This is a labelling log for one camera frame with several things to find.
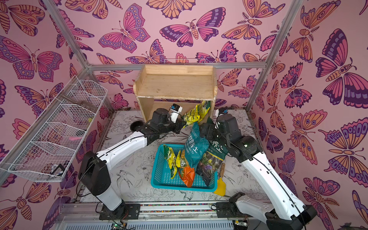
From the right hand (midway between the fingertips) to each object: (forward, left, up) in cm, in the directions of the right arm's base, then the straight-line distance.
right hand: (205, 128), depth 68 cm
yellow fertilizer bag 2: (+9, +5, 0) cm, 10 cm away
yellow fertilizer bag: (-6, +17, -22) cm, 29 cm away
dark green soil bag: (-13, -2, -19) cm, 23 cm away
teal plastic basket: (-13, +24, -31) cm, 41 cm away
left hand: (+10, +8, -7) cm, 15 cm away
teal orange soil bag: (-5, +4, -6) cm, 9 cm away
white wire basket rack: (-14, +72, -5) cm, 73 cm away
